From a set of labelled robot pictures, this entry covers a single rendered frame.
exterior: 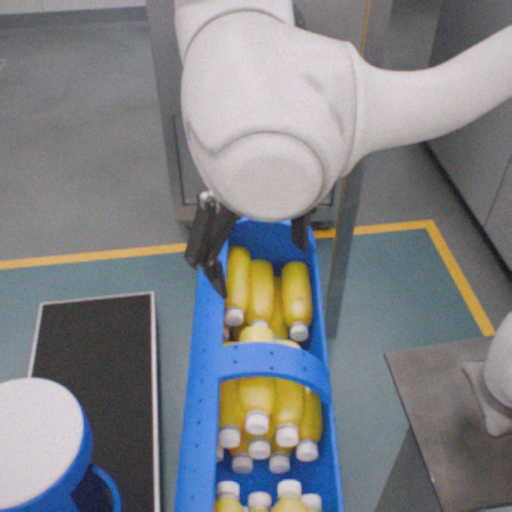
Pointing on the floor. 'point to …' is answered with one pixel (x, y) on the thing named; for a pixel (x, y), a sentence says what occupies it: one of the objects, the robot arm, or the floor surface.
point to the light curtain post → (379, 12)
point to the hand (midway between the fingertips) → (260, 263)
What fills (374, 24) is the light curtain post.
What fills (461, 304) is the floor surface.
